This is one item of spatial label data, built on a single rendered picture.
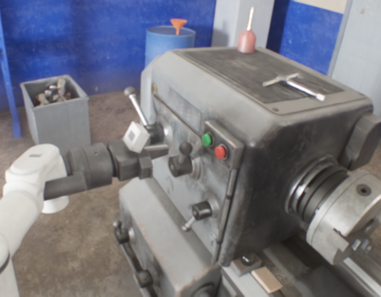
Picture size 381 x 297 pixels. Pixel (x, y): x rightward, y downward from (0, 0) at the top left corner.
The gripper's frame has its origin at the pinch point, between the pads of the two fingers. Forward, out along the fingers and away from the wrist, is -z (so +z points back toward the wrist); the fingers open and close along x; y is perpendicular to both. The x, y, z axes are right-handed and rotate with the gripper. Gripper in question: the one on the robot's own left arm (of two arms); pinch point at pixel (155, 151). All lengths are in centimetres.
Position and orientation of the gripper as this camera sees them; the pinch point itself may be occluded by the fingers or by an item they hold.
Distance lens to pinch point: 66.2
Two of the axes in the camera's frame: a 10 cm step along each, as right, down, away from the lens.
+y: 0.9, -8.4, -5.4
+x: 5.0, 5.1, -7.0
